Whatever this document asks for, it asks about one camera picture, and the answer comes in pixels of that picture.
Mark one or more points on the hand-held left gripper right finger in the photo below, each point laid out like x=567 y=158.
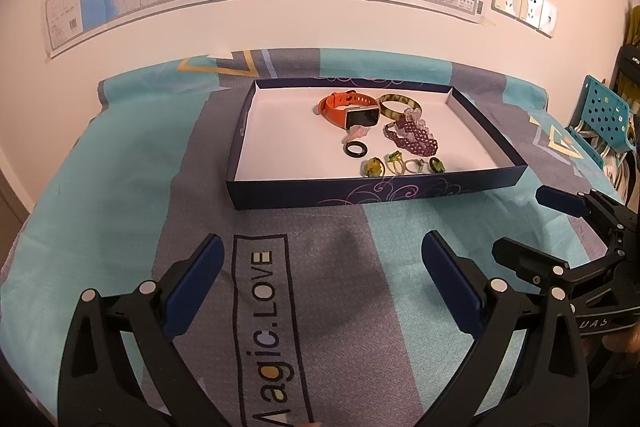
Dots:
x=452 y=287

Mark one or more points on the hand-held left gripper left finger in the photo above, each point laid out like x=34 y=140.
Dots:
x=195 y=287

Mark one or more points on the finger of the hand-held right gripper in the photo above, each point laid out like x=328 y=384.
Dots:
x=560 y=202
x=527 y=259

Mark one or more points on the dark blue cardboard box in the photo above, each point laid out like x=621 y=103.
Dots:
x=290 y=147

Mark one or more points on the tortoiseshell bangle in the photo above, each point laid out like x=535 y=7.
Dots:
x=385 y=109

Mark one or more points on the orange smartwatch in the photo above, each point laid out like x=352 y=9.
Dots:
x=332 y=109

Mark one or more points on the pale cloth bundle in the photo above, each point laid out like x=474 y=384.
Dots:
x=622 y=172

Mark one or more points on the blue plastic basket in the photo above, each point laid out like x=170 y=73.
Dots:
x=605 y=107

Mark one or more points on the black hanging bag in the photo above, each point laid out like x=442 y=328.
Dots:
x=630 y=67

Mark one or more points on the yellow hanging bag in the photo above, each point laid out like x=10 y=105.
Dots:
x=634 y=27

